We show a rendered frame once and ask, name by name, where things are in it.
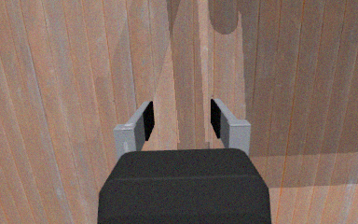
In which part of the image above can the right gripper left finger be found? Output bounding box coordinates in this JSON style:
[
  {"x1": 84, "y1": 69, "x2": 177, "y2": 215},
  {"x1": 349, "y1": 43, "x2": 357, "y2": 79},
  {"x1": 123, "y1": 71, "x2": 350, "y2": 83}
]
[{"x1": 113, "y1": 100, "x2": 156, "y2": 161}]

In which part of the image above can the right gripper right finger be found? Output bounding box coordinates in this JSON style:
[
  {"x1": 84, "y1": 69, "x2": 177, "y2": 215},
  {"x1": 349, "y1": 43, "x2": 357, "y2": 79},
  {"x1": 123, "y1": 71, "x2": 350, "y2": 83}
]
[{"x1": 210, "y1": 97, "x2": 252, "y2": 157}]

